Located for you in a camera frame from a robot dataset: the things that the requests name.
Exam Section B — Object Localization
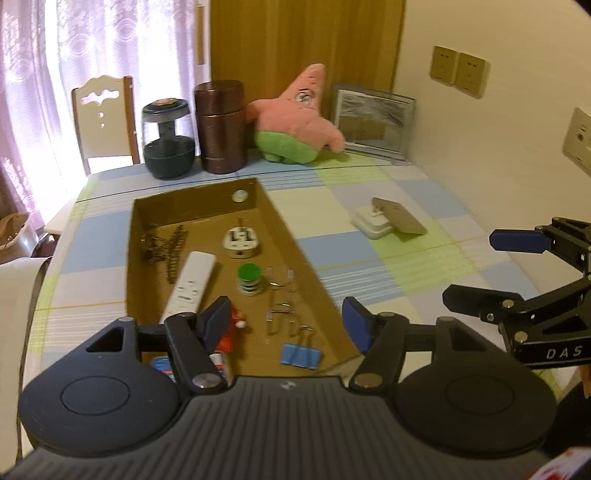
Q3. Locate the white charger adapter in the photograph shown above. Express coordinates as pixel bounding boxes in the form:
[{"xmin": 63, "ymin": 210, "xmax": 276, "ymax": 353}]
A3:
[{"xmin": 353, "ymin": 205, "xmax": 393, "ymax": 241}]

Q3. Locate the dark glass jar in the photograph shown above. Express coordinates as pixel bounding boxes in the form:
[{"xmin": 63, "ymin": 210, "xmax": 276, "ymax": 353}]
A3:
[{"xmin": 141, "ymin": 98, "xmax": 197, "ymax": 181}]

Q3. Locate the brown cardboard box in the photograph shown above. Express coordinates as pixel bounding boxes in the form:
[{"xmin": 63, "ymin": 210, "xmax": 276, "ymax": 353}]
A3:
[{"xmin": 126, "ymin": 176, "xmax": 365, "ymax": 384}]

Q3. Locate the red and white box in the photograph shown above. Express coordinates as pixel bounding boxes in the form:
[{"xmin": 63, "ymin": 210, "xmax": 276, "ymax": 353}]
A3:
[{"xmin": 531, "ymin": 447, "xmax": 591, "ymax": 480}]

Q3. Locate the wooden door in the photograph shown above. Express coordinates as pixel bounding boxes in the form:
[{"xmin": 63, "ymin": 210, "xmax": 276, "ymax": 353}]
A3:
[{"xmin": 210, "ymin": 0, "xmax": 407, "ymax": 153}]

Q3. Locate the small red white figure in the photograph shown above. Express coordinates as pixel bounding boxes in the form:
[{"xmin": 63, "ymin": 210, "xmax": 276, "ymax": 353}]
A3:
[{"xmin": 217, "ymin": 307, "xmax": 247, "ymax": 356}]

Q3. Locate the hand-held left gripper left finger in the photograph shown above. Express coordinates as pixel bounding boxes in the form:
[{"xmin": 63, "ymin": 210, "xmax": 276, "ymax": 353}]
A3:
[{"xmin": 85, "ymin": 296, "xmax": 232, "ymax": 395}]

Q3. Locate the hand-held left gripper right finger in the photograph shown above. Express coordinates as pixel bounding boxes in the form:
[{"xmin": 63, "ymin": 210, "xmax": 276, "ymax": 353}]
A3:
[{"xmin": 342, "ymin": 296, "xmax": 481, "ymax": 394}]

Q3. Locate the blue binder clip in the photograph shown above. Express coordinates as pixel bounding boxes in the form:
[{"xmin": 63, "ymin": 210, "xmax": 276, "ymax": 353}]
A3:
[{"xmin": 281, "ymin": 325, "xmax": 322, "ymax": 370}]

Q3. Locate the white remote control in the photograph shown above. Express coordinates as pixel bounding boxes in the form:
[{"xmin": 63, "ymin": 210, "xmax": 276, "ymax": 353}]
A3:
[{"xmin": 159, "ymin": 250, "xmax": 218, "ymax": 326}]

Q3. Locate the white wooden chair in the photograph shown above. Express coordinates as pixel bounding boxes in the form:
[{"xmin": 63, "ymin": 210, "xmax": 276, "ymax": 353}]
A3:
[{"xmin": 71, "ymin": 75, "xmax": 141, "ymax": 176}]

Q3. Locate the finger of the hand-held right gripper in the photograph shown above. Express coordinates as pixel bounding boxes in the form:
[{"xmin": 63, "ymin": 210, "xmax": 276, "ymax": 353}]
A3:
[
  {"xmin": 489, "ymin": 216, "xmax": 591, "ymax": 278},
  {"xmin": 442, "ymin": 274, "xmax": 591, "ymax": 330}
]

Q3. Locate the pink starfish plush toy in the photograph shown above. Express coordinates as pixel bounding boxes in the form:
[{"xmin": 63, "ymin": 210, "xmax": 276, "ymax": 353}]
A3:
[{"xmin": 245, "ymin": 64, "xmax": 346, "ymax": 166}]

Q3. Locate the white three-pin plug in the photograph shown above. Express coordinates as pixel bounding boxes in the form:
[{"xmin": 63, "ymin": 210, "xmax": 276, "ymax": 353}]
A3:
[{"xmin": 222, "ymin": 226, "xmax": 262, "ymax": 258}]

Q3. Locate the small green-capped bottle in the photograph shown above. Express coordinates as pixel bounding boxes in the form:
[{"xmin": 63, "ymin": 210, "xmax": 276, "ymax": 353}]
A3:
[{"xmin": 236, "ymin": 263, "xmax": 264, "ymax": 296}]

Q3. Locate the white wall socket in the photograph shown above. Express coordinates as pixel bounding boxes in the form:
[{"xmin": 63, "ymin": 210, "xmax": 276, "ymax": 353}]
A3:
[{"xmin": 561, "ymin": 107, "xmax": 591, "ymax": 178}]

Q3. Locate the brown metal canister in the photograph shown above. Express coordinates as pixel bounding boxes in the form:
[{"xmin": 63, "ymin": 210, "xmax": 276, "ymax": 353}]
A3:
[{"xmin": 193, "ymin": 80, "xmax": 247, "ymax": 175}]

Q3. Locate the bent metal wire stand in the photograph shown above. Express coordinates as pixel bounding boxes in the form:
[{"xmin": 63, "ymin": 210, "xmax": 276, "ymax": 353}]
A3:
[{"xmin": 265, "ymin": 268, "xmax": 298, "ymax": 344}]

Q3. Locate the checked tablecloth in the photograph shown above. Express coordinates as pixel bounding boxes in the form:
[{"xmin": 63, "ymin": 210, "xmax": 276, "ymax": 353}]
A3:
[{"xmin": 34, "ymin": 152, "xmax": 591, "ymax": 416}]

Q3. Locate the glass picture frame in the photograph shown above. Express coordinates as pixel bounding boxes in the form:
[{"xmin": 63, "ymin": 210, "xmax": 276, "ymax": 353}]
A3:
[{"xmin": 331, "ymin": 83, "xmax": 416, "ymax": 162}]

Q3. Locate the pink lace curtain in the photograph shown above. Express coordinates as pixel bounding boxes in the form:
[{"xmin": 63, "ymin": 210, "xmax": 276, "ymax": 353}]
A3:
[{"xmin": 0, "ymin": 0, "xmax": 213, "ymax": 222}]

